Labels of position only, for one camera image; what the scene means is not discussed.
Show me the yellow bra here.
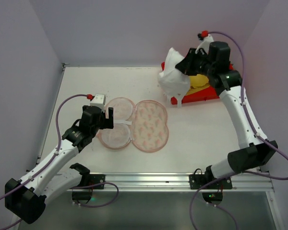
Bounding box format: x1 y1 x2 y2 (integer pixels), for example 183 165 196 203
186 74 210 95

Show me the red plastic tray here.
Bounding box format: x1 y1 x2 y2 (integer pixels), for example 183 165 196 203
161 61 236 106

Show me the floral mesh laundry bag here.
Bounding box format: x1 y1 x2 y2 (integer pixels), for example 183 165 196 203
97 97 169 152

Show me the white bra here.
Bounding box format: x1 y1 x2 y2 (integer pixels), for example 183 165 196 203
157 48 191 108

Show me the aluminium front rail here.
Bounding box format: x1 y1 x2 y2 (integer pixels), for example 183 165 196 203
55 171 276 192

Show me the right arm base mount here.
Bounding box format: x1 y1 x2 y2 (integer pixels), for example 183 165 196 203
189 168 233 191

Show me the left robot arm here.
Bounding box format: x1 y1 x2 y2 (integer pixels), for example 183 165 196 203
5 105 114 224

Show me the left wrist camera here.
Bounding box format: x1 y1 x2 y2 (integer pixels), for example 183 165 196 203
86 94 106 108

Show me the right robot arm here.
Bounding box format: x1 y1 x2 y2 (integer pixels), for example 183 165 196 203
175 41 277 182

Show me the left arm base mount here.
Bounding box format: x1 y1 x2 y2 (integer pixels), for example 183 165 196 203
72 174 106 190

